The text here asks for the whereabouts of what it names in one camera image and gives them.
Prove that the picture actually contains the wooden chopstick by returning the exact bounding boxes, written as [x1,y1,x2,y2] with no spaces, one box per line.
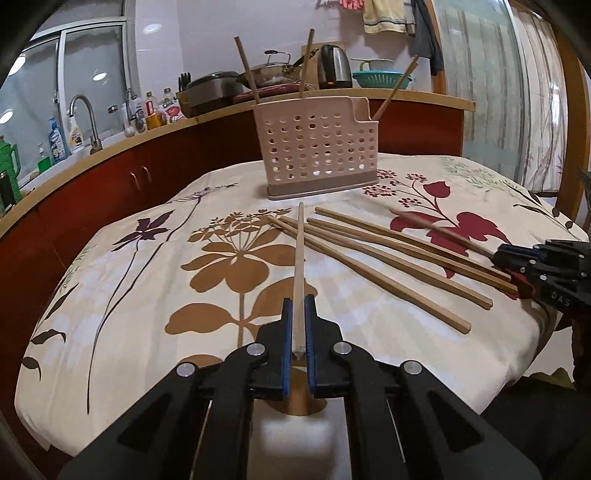
[267,216,472,334]
[315,207,511,281]
[291,202,305,360]
[308,218,518,295]
[280,215,494,311]

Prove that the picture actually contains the red kitchen cabinets with countertop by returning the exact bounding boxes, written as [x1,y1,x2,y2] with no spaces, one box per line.
[0,87,477,416]

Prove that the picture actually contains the chrome kitchen faucet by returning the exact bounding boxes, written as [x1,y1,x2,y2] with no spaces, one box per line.
[67,94,105,155]

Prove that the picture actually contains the floral tablecloth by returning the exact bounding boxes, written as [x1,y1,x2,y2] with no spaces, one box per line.
[14,154,586,455]

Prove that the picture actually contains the beige perforated utensil holder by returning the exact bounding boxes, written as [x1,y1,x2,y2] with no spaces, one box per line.
[253,96,379,200]

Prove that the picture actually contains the dark grey hanging cloth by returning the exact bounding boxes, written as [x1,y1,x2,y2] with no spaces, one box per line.
[410,0,445,77]

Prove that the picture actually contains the teal plastic colander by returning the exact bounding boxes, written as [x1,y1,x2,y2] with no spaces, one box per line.
[353,70,403,89]

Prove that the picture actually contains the stainless electric kettle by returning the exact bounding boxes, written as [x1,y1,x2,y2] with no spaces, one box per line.
[317,44,353,89]

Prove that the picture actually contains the wooden cutting board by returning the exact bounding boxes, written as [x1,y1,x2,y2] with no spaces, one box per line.
[304,40,346,90]

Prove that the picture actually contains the yellow hanging towel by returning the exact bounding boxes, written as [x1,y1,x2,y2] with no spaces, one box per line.
[363,0,407,35]

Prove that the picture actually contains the orange sauce jar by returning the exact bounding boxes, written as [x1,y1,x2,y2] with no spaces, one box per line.
[145,111,167,130]

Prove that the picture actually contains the red induction cooktop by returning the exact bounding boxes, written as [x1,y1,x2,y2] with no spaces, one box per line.
[232,84,300,104]

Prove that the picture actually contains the red white snack bag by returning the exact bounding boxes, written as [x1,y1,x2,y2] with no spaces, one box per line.
[161,101,185,124]

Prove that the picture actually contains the black rice cooker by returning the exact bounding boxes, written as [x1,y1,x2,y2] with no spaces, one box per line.
[186,71,243,116]

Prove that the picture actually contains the pink rubber glove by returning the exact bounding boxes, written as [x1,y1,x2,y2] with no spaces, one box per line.
[339,0,365,11]

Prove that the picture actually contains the white spray cleaner bottle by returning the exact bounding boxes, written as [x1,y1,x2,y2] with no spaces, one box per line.
[68,116,84,153]

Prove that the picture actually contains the steel wok with lid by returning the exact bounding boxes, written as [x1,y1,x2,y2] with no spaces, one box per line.
[250,49,304,89]

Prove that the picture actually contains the knife block with knives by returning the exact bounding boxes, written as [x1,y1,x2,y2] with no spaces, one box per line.
[176,72,191,118]

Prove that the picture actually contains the blue dish soap bottle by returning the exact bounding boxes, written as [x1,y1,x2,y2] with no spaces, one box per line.
[48,117,68,163]

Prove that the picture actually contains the green thermos jug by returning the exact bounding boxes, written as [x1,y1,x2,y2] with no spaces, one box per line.
[0,135,22,212]

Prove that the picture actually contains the aluminium framed window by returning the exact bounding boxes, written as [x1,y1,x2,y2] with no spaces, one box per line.
[1,18,129,185]

